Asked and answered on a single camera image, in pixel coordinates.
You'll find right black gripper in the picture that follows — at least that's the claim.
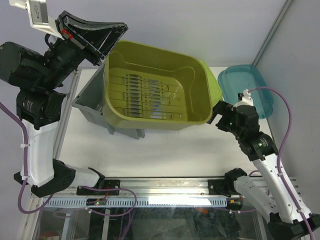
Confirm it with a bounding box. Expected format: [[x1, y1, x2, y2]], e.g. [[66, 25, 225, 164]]
[[202, 100, 244, 140]]

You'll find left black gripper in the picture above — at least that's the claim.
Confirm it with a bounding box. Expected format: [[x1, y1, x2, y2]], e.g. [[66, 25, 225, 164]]
[[39, 10, 131, 89]]

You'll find lime green container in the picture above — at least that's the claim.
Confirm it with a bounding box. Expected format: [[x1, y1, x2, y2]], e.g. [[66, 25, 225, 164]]
[[199, 60, 223, 107]]

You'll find teal transparent container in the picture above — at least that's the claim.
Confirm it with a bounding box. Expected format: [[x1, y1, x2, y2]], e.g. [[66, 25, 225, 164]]
[[217, 64, 274, 119]]

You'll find large grey crate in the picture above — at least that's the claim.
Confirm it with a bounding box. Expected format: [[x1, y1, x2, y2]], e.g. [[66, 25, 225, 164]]
[[71, 66, 145, 140]]

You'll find olive green slotted basket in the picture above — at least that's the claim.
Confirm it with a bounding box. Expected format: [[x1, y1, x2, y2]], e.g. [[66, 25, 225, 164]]
[[102, 40, 213, 131]]

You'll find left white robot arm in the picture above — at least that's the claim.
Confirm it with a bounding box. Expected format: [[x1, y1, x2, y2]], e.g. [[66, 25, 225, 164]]
[[0, 11, 128, 198]]

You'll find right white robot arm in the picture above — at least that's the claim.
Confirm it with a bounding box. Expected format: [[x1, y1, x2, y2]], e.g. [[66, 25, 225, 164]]
[[208, 100, 320, 240]]

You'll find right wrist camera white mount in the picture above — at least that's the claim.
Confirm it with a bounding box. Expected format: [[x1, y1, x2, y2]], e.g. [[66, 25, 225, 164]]
[[235, 89, 254, 108]]

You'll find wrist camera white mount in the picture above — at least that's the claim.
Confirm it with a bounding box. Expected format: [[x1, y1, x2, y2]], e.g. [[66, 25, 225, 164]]
[[9, 0, 63, 39], [235, 89, 254, 108]]

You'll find left aluminium frame post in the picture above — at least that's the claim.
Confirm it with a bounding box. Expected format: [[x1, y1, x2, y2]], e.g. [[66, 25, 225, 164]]
[[31, 0, 78, 73]]

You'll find aluminium frame post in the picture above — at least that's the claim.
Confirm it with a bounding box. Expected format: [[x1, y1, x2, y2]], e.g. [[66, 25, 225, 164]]
[[252, 0, 295, 67], [31, 0, 78, 73]]

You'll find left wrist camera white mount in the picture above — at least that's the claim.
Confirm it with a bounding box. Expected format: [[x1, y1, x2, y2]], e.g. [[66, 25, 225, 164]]
[[9, 0, 63, 39]]

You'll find right aluminium frame post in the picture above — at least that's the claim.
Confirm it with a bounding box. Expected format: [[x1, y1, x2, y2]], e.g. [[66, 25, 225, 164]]
[[252, 0, 295, 67]]

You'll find white slotted cable duct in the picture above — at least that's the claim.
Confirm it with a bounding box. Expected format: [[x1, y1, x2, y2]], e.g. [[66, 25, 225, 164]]
[[46, 196, 227, 208]]

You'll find aluminium mounting rail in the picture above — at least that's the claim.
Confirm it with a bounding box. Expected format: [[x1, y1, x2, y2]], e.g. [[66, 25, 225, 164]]
[[31, 176, 300, 201]]

